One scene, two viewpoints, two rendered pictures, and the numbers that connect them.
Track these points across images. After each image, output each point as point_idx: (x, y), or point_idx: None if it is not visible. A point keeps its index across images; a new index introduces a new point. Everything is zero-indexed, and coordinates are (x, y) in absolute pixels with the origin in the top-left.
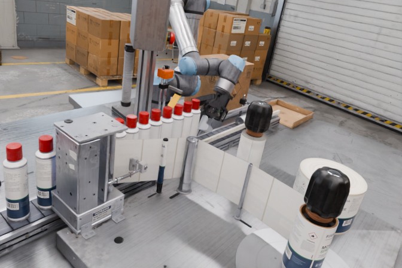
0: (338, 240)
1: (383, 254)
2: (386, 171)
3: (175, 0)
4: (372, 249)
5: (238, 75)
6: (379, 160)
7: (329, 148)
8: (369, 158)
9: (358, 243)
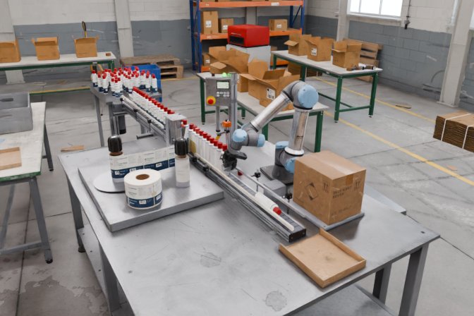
0: (124, 197)
1: (106, 207)
2: (178, 283)
3: (281, 92)
4: (111, 205)
5: (231, 141)
6: (199, 293)
7: (231, 259)
8: (205, 286)
9: (118, 202)
